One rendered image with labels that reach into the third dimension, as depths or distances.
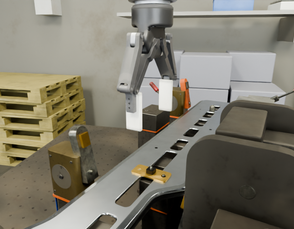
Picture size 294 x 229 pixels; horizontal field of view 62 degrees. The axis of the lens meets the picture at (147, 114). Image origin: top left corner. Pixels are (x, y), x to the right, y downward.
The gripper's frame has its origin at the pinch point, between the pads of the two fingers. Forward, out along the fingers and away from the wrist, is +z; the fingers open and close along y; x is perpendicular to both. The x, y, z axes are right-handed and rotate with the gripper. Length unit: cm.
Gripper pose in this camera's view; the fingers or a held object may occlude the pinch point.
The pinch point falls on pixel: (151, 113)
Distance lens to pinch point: 49.9
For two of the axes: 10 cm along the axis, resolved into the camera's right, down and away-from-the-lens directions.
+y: -4.7, 2.7, -8.4
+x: 8.8, 1.5, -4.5
